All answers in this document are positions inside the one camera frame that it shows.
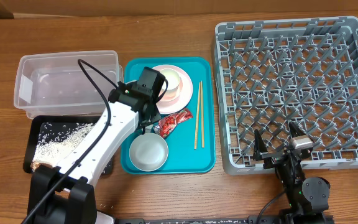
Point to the teal serving tray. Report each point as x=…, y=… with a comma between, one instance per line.
x=182, y=158

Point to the clear plastic storage bin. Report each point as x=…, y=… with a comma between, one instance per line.
x=54, y=84

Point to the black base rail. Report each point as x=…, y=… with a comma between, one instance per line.
x=197, y=221

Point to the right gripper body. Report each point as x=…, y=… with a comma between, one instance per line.
x=278, y=158

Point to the red foil snack wrapper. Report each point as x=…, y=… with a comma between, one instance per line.
x=166, y=125

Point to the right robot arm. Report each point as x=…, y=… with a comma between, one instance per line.
x=307, y=197

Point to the small pink bowl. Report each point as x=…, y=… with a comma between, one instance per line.
x=163, y=92

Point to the large white plate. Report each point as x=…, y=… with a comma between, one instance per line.
x=184, y=98

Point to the grey bowl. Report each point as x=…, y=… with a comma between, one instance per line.
x=148, y=152

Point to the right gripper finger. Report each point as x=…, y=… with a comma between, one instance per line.
x=295, y=131
x=259, y=145

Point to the black plastic tray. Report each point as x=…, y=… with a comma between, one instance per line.
x=35, y=129

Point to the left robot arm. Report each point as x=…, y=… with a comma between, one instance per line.
x=65, y=193

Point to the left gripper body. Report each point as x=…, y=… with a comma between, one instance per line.
x=156, y=116

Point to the rice and food scraps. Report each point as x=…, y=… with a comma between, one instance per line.
x=56, y=140

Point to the grey dishwasher rack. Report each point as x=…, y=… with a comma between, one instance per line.
x=269, y=74

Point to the cream ceramic cup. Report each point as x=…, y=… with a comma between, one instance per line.
x=174, y=81

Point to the left wooden chopstick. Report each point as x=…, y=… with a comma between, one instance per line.
x=197, y=116

